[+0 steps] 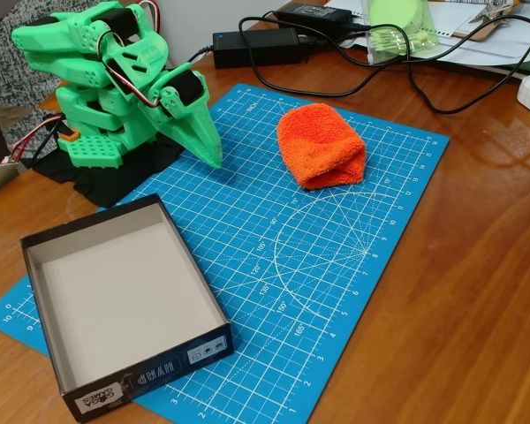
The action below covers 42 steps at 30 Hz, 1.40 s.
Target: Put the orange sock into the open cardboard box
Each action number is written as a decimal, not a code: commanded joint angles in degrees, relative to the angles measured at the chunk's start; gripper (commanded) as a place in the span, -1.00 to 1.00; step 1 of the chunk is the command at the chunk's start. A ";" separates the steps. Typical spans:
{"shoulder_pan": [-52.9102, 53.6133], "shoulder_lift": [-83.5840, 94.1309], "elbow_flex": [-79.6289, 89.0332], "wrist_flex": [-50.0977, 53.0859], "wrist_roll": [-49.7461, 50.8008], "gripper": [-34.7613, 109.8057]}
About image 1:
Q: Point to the black cardboard game box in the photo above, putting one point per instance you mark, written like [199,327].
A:
[123,305]

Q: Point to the green gripper black servo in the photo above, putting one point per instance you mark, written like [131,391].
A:
[193,118]

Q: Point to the black cloth under robot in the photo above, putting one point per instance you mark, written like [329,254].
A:
[97,183]

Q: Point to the blue cutting mat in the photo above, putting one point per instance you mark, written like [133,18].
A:
[300,274]

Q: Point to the green 3D-printed robot arm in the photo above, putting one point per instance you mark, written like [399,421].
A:
[48,48]

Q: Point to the white papers stack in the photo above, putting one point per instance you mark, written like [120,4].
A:
[481,44]

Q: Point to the grey speckled fabric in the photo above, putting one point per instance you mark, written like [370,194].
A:
[13,84]

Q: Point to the brown clipboard with metal clip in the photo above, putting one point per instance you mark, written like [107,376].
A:
[477,26]

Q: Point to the orange terry cloth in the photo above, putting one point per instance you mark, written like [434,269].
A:
[320,146]

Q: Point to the slim black power adapter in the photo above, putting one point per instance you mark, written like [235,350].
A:
[313,13]

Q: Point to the large black power adapter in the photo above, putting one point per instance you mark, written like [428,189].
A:
[258,46]

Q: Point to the clear green plastic container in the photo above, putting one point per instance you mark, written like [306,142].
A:
[399,31]

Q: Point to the orange plastic clip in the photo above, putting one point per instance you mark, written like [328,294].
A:
[67,135]

